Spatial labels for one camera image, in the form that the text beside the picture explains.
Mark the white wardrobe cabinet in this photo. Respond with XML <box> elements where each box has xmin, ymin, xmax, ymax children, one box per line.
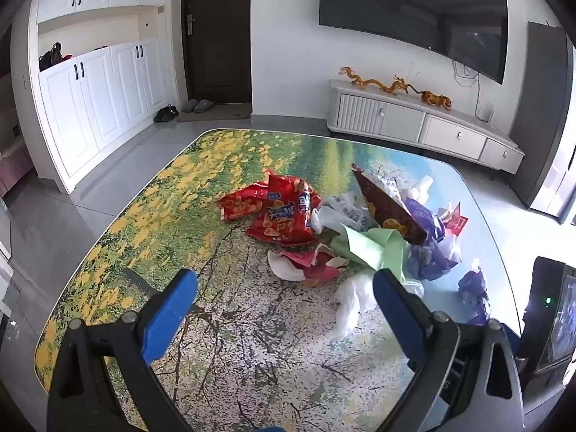
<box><xmin>29</xmin><ymin>0</ymin><xmax>179</xmax><ymax>194</ymax></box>

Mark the red snack bag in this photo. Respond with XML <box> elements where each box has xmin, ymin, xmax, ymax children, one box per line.
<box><xmin>219</xmin><ymin>170</ymin><xmax>323</xmax><ymax>247</ymax></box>

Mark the pair of black shoes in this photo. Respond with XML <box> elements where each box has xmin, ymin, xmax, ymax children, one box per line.
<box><xmin>153</xmin><ymin>104</ymin><xmax>180</xmax><ymax>123</ymax></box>

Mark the red white paper wrapper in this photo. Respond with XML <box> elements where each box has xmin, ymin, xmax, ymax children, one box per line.
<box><xmin>267</xmin><ymin>243</ymin><xmax>347</xmax><ymax>287</ymax></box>

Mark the black bag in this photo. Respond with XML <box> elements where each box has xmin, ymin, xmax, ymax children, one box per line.
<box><xmin>39</xmin><ymin>42</ymin><xmax>64</xmax><ymax>72</ymax></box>

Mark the brown snack bag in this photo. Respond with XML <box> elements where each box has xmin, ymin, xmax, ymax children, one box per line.
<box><xmin>351</xmin><ymin>163</ymin><xmax>428</xmax><ymax>244</ymax></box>

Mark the white printed plastic bag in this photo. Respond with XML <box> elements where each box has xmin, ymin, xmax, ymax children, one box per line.
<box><xmin>310</xmin><ymin>191</ymin><xmax>379</xmax><ymax>235</ymax></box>

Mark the white television cabinet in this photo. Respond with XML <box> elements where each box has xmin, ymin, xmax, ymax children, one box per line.
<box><xmin>328</xmin><ymin>79</ymin><xmax>525</xmax><ymax>174</ymax></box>

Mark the dark grey refrigerator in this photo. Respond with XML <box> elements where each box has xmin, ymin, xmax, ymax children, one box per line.
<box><xmin>510</xmin><ymin>21</ymin><xmax>568</xmax><ymax>210</ymax></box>

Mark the brown doormat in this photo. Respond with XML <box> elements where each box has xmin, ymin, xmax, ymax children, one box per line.
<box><xmin>176</xmin><ymin>103</ymin><xmax>251</xmax><ymax>123</ymax></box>

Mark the orange tiger figurine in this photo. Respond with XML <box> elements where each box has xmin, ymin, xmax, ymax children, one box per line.
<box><xmin>420</xmin><ymin>91</ymin><xmax>453</xmax><ymax>111</ymax></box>

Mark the large purple wrapper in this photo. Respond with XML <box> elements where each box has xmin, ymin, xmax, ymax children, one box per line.
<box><xmin>402</xmin><ymin>198</ymin><xmax>462</xmax><ymax>280</ymax></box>

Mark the small red packet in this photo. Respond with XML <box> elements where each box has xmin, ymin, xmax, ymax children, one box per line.
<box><xmin>437</xmin><ymin>202</ymin><xmax>469</xmax><ymax>235</ymax></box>

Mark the dark brown door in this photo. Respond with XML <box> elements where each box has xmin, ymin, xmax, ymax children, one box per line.
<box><xmin>182</xmin><ymin>0</ymin><xmax>253</xmax><ymax>107</ymax></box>

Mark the clear plastic bag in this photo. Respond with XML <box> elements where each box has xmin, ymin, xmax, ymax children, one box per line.
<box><xmin>324</xmin><ymin>274</ymin><xmax>424</xmax><ymax>341</ymax></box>

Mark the orange dragon figurine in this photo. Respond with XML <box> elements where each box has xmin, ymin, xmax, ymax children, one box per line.
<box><xmin>338</xmin><ymin>66</ymin><xmax>421</xmax><ymax>96</ymax></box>

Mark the black television cable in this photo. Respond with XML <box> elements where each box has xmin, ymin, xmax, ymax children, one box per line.
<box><xmin>452</xmin><ymin>59</ymin><xmax>483</xmax><ymax>120</ymax></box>

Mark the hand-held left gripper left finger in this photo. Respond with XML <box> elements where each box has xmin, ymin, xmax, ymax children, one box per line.
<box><xmin>47</xmin><ymin>269</ymin><xmax>199</xmax><ymax>432</ymax></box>

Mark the small purple wrapper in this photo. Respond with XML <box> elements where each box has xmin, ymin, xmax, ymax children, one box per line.
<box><xmin>458</xmin><ymin>258</ymin><xmax>491</xmax><ymax>325</ymax></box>

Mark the wall-mounted black television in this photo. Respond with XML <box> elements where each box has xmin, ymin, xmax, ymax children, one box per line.
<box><xmin>319</xmin><ymin>0</ymin><xmax>509</xmax><ymax>85</ymax></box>

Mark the green plastic bag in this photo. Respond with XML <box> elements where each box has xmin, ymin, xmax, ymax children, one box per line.
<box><xmin>332</xmin><ymin>226</ymin><xmax>408</xmax><ymax>285</ymax></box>

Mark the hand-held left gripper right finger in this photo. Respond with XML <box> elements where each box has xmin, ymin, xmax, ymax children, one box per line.
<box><xmin>373</xmin><ymin>267</ymin><xmax>525</xmax><ymax>432</ymax></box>

